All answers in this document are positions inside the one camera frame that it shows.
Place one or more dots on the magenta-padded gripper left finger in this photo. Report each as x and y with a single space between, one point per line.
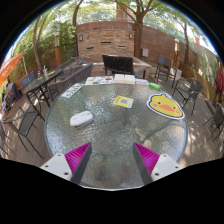
77 159

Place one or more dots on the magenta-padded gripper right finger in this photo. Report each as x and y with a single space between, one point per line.
148 160

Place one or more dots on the white computer mouse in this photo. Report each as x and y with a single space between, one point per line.
81 119

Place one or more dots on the yellow duck mouse pad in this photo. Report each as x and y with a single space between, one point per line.
165 106

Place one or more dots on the grey metal mesh chair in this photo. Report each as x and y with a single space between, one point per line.
28 120
193 87
218 118

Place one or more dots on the yellow square card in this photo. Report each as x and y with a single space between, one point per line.
123 101

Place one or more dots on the white printed card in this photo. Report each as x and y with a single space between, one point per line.
72 90

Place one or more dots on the green tissue pack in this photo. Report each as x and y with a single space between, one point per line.
154 86

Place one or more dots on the small white booklet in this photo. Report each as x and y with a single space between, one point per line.
141 81

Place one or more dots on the dark wicker chair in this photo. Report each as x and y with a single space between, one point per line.
68 63
75 78

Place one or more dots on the colourful printed brochure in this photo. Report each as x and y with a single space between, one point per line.
99 80

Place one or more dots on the dark outdoor table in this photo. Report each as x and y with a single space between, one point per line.
41 81

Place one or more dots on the blue chair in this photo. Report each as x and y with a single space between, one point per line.
28 78

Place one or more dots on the dark slatted chair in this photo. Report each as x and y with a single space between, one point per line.
165 63

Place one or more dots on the black slatted armchair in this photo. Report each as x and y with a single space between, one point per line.
118 64

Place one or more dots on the folded red parasol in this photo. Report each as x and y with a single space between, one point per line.
219 80

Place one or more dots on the orange parasol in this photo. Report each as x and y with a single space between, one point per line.
8 66

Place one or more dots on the large tree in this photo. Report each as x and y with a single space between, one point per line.
138 36

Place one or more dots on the grey wall box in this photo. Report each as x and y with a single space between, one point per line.
145 52

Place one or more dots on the wooden lamp post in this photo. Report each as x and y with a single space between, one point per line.
176 53
57 50

